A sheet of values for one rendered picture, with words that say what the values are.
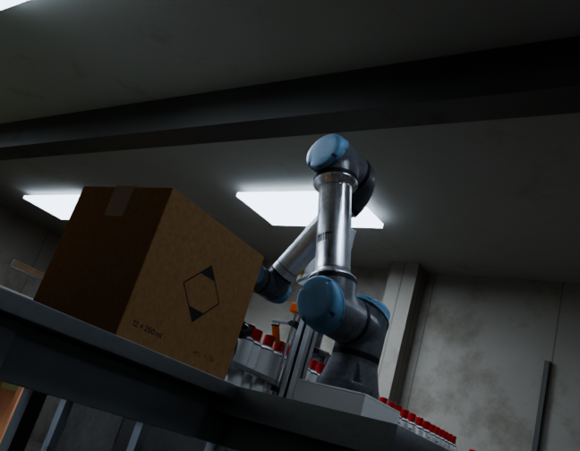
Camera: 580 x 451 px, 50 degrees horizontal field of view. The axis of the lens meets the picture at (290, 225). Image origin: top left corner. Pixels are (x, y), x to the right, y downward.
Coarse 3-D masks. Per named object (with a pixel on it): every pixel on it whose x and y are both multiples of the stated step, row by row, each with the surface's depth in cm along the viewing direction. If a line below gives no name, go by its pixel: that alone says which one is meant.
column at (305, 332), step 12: (300, 324) 184; (300, 336) 182; (312, 336) 183; (300, 348) 180; (312, 348) 183; (288, 360) 181; (300, 360) 178; (288, 372) 179; (300, 372) 178; (288, 384) 178; (288, 396) 175
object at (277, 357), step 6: (276, 342) 196; (282, 342) 195; (276, 348) 195; (282, 348) 195; (276, 354) 193; (282, 354) 195; (276, 360) 192; (270, 366) 192; (276, 366) 192; (270, 372) 191; (276, 372) 192; (270, 384) 190; (264, 390) 189; (270, 390) 190
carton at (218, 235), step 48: (96, 192) 116; (144, 192) 109; (96, 240) 110; (144, 240) 103; (192, 240) 110; (240, 240) 121; (48, 288) 110; (96, 288) 104; (144, 288) 101; (192, 288) 111; (240, 288) 122; (144, 336) 102; (192, 336) 111
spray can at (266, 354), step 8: (264, 336) 192; (272, 336) 191; (264, 344) 190; (272, 344) 191; (264, 352) 188; (272, 352) 189; (264, 360) 187; (256, 368) 187; (264, 368) 187; (256, 384) 185; (264, 384) 187
